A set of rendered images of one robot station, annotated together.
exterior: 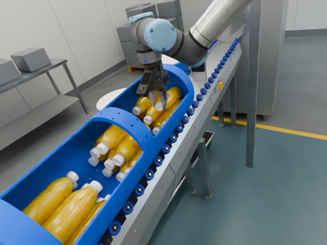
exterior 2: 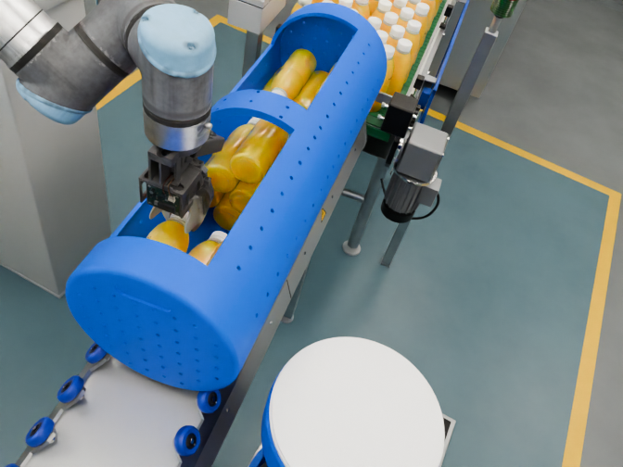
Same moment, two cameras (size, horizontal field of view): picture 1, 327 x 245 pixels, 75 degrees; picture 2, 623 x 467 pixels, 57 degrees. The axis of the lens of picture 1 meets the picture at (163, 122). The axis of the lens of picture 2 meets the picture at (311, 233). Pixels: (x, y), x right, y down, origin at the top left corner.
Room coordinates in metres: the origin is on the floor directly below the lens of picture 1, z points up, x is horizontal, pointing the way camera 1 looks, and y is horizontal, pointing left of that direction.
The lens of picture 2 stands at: (1.47, -0.09, 1.87)
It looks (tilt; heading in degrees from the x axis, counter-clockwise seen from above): 48 degrees down; 153
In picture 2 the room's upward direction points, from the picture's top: 16 degrees clockwise
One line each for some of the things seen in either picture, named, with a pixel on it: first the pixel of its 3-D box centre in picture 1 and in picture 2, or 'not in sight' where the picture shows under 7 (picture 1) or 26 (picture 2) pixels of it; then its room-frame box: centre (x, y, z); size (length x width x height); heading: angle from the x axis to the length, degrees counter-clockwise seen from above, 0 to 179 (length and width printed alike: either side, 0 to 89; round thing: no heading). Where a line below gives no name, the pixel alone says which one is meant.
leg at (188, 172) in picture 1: (187, 166); not in sight; (1.18, -0.10, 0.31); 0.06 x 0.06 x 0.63; 55
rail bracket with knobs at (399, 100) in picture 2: not in sight; (397, 116); (0.35, 0.63, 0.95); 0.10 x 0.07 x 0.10; 55
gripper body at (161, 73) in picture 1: (155, 74); (174, 167); (0.83, -0.01, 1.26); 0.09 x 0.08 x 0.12; 145
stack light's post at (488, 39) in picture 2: not in sight; (428, 170); (0.17, 0.96, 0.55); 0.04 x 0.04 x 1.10; 55
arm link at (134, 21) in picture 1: (144, 32); (176, 65); (0.82, -0.01, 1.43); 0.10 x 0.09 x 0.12; 17
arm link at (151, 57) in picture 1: (149, 55); (179, 121); (0.83, -0.01, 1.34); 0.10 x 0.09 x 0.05; 55
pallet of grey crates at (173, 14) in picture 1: (154, 38); not in sight; (4.49, -0.24, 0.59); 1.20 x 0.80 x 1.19; 48
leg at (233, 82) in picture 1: (233, 103); not in sight; (1.90, -0.78, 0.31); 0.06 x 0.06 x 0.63; 55
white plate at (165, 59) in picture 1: (167, 59); not in sight; (1.67, -0.15, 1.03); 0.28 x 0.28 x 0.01
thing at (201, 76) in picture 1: (198, 70); not in sight; (1.37, -0.32, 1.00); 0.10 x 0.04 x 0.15; 55
